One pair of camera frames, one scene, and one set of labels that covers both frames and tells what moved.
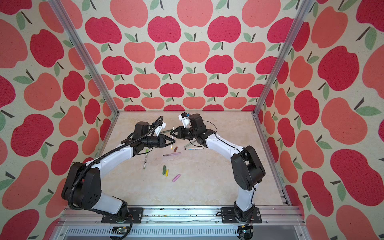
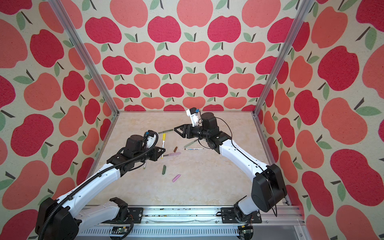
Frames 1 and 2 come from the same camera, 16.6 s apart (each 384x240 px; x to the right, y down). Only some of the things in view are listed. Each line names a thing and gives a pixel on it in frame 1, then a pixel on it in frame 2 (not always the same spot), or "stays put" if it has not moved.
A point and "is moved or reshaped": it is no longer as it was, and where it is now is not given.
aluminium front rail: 277,223 stays put
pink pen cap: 175,179 stays put
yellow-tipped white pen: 172,140 is moved or reshaped
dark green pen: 166,131 stays put
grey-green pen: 190,143 stays put
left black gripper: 161,141 → 156,153
